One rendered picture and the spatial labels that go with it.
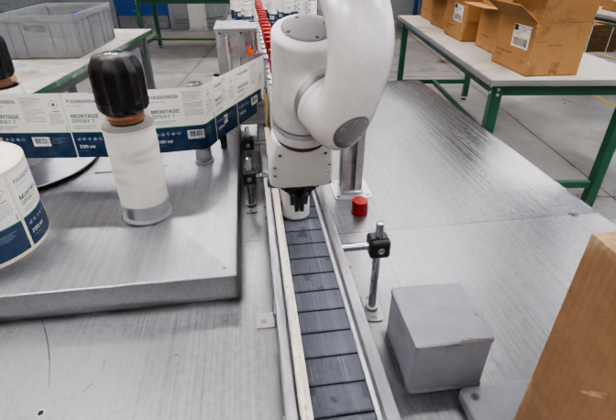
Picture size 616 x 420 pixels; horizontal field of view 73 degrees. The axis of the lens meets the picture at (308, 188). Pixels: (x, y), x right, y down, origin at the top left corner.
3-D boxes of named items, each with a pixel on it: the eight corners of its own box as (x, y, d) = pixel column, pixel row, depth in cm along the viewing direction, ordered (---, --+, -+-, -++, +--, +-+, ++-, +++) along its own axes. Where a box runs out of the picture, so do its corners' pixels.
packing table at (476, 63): (390, 97, 426) (398, 15, 387) (467, 96, 427) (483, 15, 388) (460, 217, 235) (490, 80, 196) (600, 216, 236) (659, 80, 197)
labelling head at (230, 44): (224, 109, 130) (214, 22, 117) (265, 107, 132) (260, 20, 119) (222, 126, 118) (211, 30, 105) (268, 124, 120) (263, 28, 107)
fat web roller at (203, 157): (195, 157, 101) (184, 80, 92) (214, 156, 102) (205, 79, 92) (193, 165, 97) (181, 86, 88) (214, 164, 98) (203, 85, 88)
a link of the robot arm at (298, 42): (346, 127, 57) (313, 90, 62) (360, 39, 47) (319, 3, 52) (292, 147, 54) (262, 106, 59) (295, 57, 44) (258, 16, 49)
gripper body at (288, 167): (332, 108, 63) (326, 160, 71) (264, 112, 62) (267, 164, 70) (341, 143, 58) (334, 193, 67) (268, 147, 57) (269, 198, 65)
